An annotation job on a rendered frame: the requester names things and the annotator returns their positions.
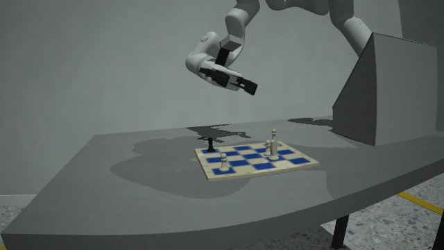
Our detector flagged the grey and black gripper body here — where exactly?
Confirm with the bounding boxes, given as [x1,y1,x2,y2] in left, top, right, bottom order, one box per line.
[199,58,243,91]

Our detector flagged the white pawn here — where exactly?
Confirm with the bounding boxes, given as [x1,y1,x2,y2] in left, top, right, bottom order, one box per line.
[264,140,271,156]
[219,153,230,172]

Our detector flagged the cream and blue checkered game board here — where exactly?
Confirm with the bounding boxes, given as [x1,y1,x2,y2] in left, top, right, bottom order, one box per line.
[194,141,320,182]

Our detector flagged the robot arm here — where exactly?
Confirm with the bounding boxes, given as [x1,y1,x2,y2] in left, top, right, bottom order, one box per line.
[185,0,372,78]

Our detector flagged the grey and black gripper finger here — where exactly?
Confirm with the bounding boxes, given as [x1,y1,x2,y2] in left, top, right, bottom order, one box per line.
[231,77,258,95]
[199,67,230,87]

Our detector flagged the black pawn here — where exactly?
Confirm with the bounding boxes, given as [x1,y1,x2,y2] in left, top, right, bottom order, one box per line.
[207,137,215,152]

